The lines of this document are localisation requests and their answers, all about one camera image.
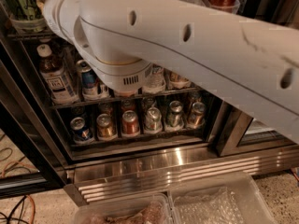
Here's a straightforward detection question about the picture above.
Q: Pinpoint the blue red bull can middle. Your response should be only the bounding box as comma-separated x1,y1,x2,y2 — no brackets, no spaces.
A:
76,60,99,96

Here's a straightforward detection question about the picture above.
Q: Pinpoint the middle wire shelf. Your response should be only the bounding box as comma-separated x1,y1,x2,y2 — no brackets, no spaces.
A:
50,87,201,109

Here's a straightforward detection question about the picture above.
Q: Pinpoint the orange cable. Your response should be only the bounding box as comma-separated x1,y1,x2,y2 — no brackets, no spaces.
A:
0,161,41,224

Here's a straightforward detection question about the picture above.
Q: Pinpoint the gold can bottom shelf right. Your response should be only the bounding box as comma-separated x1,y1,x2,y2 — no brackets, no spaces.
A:
187,102,206,126

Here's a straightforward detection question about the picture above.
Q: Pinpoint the pepsi can bottom shelf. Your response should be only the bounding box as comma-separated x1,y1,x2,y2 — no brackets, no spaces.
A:
70,117,93,142

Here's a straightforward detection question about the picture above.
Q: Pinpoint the green can shelf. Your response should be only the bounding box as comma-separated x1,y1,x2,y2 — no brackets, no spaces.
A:
1,0,48,21
165,100,183,129

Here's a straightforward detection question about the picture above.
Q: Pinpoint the clear plastic bin left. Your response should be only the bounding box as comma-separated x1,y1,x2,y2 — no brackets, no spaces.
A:
71,193,174,224

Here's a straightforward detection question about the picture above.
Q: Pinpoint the water bottle middle shelf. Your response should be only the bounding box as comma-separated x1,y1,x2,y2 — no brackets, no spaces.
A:
143,64,165,93

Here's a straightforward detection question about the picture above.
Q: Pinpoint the green can bottom shelf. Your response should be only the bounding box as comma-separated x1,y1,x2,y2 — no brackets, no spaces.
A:
165,100,183,129

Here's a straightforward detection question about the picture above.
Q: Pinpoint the gold can bottom shelf left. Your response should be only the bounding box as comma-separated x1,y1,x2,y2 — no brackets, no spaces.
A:
96,114,117,140

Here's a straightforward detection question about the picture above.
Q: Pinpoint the iced tea bottle left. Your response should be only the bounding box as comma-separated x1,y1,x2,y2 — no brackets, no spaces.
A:
36,44,78,105

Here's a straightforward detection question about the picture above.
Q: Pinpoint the red can bottom shelf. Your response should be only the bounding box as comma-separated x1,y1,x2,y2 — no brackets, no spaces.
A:
121,110,140,135

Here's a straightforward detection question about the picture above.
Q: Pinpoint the gold can middle shelf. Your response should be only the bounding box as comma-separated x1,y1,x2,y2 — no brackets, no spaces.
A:
169,72,191,89

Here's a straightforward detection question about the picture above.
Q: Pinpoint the silver can bottom shelf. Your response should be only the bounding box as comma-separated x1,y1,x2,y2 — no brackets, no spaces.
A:
145,107,162,133

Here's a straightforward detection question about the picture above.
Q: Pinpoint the green can top shelf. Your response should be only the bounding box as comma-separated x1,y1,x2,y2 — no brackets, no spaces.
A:
1,0,48,21

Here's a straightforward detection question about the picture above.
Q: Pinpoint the clear plastic bin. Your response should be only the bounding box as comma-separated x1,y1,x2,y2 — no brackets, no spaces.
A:
71,193,174,224
167,172,277,224

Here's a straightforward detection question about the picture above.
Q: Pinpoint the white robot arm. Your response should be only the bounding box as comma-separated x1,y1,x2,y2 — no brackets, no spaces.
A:
43,0,299,143

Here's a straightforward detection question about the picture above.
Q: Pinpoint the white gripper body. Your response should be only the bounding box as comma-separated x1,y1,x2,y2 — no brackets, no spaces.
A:
42,0,92,44

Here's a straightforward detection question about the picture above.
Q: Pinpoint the steel fridge base grille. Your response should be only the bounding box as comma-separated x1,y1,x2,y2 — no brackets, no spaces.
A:
64,145,299,206

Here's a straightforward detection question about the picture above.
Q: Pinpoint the open fridge door left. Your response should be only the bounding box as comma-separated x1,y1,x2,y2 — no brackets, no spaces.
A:
0,37,67,198

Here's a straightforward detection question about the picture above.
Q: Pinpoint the clear plastic bin right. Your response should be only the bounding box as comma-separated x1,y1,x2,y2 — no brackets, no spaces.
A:
167,172,277,224

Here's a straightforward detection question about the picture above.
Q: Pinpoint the gold can shelf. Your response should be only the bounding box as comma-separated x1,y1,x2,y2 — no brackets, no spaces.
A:
187,102,206,126
169,72,191,89
96,114,117,140

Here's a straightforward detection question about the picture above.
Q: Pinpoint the closed fridge door right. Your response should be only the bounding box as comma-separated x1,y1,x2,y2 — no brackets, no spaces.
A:
217,0,299,156

